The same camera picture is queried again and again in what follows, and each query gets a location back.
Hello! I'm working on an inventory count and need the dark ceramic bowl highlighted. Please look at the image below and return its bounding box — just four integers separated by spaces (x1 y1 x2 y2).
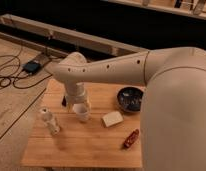
117 87 143 113

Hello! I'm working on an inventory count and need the black smartphone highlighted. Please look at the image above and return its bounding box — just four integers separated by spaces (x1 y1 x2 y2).
62 96 67 107

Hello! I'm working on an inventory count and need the white plastic cup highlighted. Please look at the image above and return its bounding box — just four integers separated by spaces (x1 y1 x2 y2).
73 103 89 122

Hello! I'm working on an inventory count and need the red snack packet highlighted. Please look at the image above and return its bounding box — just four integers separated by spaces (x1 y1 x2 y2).
123 129 139 148

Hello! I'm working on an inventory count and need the wooden table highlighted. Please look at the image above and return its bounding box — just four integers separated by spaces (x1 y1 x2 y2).
22 79 142 168

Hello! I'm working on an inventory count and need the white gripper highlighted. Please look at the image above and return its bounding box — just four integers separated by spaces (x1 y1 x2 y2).
64 83 90 110

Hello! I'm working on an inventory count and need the blue power adapter box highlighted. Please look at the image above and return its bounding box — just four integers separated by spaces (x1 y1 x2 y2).
23 61 41 74

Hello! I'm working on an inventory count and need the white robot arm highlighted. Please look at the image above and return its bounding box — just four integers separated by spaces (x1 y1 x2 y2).
53 47 206 171

